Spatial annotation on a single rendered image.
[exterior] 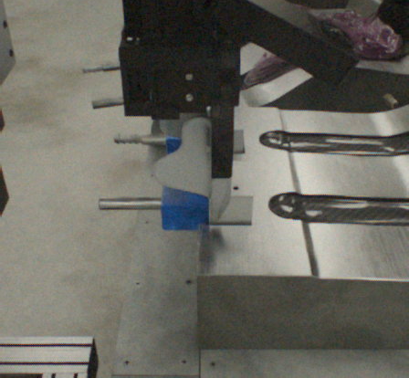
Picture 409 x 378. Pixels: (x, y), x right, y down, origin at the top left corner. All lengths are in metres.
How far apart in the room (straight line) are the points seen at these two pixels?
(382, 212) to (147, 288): 0.23
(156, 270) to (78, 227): 1.32
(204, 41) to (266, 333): 0.24
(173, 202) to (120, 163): 1.68
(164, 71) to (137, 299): 0.23
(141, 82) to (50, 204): 1.60
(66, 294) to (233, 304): 1.24
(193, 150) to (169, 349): 0.18
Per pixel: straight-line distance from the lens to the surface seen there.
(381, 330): 0.49
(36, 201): 2.01
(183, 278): 0.54
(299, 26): 0.39
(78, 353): 1.22
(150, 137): 0.56
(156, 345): 0.49
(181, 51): 0.37
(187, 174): 0.41
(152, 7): 0.38
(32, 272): 1.74
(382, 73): 0.77
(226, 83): 0.38
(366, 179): 0.54
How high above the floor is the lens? 1.19
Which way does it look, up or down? 36 degrees down
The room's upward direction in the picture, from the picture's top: straight up
